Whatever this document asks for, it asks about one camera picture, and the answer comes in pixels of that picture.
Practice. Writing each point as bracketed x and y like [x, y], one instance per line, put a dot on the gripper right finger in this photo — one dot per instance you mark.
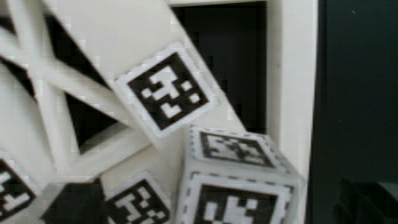
[368, 203]

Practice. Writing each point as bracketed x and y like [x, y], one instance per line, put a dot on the white tagged cube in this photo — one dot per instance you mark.
[240, 185]

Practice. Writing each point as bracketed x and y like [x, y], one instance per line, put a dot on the white chair back frame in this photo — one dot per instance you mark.
[128, 34]

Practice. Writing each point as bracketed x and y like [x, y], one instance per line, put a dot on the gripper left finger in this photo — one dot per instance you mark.
[77, 207]

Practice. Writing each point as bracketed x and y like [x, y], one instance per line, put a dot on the white U-shaped fence frame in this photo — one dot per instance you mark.
[292, 34]

